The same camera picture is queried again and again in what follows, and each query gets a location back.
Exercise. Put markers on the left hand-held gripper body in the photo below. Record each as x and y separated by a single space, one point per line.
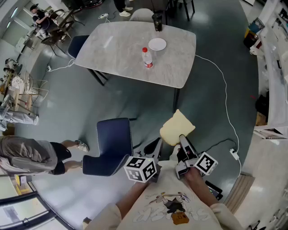
139 169

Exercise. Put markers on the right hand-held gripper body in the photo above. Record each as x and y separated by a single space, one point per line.
205 163

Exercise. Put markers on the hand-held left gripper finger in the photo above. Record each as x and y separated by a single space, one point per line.
151 148
159 150

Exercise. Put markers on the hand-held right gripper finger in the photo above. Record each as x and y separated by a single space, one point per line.
181 156
186 146

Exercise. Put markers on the pale yellow bread slice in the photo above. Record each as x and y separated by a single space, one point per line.
176 128

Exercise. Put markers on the white round plate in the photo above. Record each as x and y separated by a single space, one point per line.
157 44

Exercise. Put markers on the person's left forearm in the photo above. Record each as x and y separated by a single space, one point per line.
132 197

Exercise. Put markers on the person's right forearm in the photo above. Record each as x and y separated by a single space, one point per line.
200 188

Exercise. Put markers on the black electronic box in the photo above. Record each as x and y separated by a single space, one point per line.
213 191

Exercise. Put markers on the white power strip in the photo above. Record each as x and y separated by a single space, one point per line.
103 16
48 68
234 154

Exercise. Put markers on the person's cream printed shirt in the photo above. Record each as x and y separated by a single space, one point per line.
166 186

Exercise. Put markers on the blue chair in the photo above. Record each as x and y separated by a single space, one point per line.
76 45
112 137

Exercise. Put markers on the black table leg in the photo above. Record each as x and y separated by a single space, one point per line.
99 77
176 100

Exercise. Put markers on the cardboard box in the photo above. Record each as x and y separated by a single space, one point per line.
261 119

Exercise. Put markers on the black bag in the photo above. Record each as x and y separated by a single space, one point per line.
262 104

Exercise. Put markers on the clear bottle red cap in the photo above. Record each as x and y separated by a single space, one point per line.
147 58

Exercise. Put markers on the white shelving unit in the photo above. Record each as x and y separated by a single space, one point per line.
272 78

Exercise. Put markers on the black yellow bin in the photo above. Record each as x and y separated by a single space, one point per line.
250 39

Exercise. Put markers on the black tumbler cup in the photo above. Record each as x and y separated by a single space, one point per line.
157 22

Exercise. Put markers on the grey chair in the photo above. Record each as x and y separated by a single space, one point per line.
141 15

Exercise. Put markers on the grey clothing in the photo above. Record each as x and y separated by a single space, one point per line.
15 118

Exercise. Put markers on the light wooden chair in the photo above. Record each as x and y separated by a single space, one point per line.
27 94

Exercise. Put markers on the dark wooden chair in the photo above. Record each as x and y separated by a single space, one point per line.
59 29

